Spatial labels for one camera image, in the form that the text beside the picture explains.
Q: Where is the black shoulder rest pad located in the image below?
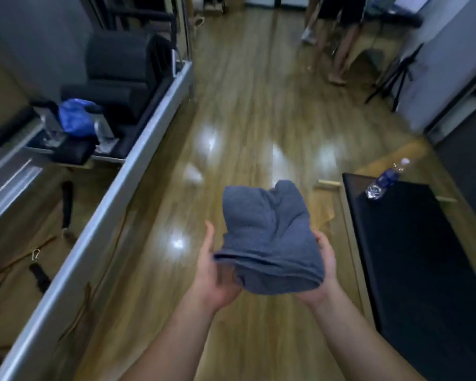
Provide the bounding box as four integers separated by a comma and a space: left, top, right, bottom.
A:
52, 137, 98, 166

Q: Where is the person's left forearm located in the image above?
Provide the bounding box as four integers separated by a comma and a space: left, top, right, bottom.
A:
119, 291, 217, 381

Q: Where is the black padded bench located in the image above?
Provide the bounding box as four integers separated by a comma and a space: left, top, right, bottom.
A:
341, 173, 476, 381

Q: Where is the black padded box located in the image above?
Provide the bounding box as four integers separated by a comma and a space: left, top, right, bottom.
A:
61, 31, 175, 123

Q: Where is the grey-blue towel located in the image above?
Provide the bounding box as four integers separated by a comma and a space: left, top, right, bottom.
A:
213, 179, 326, 295

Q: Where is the black strap with carabiner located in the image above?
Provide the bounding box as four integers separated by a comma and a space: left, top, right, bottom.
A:
28, 249, 52, 295

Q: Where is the silver pilates reformer frame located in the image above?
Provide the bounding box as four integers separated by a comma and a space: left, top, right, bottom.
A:
0, 59, 194, 381

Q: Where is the black foot strap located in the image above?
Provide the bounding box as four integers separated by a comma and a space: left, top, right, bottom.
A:
61, 181, 74, 237

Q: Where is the person's left hand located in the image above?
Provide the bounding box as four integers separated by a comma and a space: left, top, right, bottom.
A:
189, 220, 242, 313

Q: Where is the clear plastic water bottle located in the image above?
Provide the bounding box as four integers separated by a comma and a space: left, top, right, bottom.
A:
365, 157, 411, 201

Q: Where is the person's right hand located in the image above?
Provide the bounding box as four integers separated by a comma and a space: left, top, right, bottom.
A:
296, 231, 338, 308

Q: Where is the person's right forearm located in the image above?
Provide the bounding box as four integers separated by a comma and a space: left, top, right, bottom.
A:
309, 285, 427, 381

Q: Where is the black tripod stand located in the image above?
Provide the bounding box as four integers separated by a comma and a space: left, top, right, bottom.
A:
365, 43, 425, 113

